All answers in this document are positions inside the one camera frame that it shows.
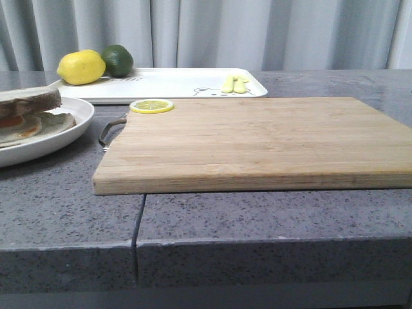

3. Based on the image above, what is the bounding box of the white round plate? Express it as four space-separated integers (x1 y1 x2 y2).
1 97 95 167

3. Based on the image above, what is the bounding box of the fried egg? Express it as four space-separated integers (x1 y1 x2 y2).
1 115 42 145

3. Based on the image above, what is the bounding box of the white bear tray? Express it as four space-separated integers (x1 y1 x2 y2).
51 68 268 105

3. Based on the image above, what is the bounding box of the wooden cutting board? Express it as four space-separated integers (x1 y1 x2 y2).
93 97 411 195

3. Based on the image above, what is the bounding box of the yellow plastic fork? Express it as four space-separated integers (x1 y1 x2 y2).
220 75 238 93

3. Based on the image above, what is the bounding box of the lemon slice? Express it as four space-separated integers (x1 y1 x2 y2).
129 98 174 114

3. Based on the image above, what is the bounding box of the yellow plastic knife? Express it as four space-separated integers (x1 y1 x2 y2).
233 75 249 93

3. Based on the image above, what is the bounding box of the green lime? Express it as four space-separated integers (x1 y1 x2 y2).
100 44 133 78

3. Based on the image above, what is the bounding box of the yellow lemon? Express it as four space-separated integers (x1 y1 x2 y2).
57 50 106 86

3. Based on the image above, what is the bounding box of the grey curtain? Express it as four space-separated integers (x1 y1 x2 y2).
1 1 411 71

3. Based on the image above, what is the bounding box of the metal board handle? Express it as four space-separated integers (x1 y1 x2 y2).
98 115 127 151

